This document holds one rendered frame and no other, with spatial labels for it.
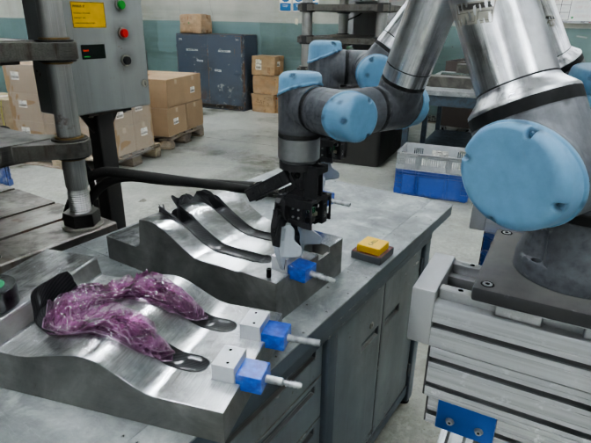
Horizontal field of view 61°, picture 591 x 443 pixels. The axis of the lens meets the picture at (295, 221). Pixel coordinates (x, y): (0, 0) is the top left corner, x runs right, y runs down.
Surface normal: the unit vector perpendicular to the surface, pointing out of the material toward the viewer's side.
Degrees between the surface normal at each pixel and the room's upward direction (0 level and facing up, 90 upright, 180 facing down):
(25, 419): 0
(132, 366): 29
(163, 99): 90
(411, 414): 0
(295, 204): 90
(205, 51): 90
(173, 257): 90
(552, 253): 72
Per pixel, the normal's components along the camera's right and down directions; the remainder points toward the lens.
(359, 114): 0.58, 0.31
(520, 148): -0.77, 0.33
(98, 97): 0.84, 0.22
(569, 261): -0.60, -0.01
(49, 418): 0.01, -0.93
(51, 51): 0.33, 0.36
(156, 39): -0.42, 0.33
